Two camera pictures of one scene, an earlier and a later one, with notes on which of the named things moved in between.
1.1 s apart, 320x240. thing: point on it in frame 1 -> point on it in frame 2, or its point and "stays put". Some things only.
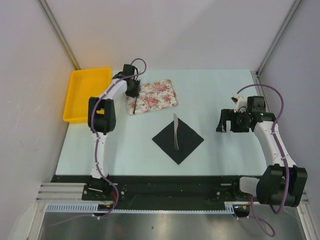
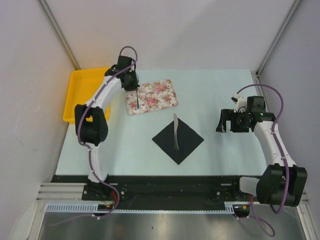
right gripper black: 227,114 stays put
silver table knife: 176,121 stays put
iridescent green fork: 135,105 -> 137,100
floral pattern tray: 153,96 stays put
